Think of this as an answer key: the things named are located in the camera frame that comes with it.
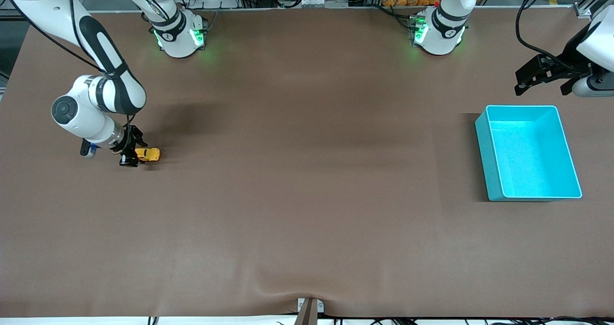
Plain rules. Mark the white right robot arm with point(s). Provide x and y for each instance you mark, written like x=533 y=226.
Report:
x=91 y=102

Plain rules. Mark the white terminal block row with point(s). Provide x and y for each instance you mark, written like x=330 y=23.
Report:
x=312 y=2

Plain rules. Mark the turquoise plastic storage bin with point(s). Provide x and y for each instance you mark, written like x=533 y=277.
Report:
x=532 y=162

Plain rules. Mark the yellow toy beetle car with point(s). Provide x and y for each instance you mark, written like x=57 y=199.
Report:
x=149 y=155

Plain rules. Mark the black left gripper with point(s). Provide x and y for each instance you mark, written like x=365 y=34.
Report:
x=572 y=64

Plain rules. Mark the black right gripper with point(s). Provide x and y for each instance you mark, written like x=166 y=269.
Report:
x=128 y=143

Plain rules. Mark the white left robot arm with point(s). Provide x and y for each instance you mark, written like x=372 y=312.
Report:
x=443 y=37

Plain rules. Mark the metal mat clamp bracket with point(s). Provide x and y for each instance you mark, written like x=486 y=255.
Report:
x=320 y=307

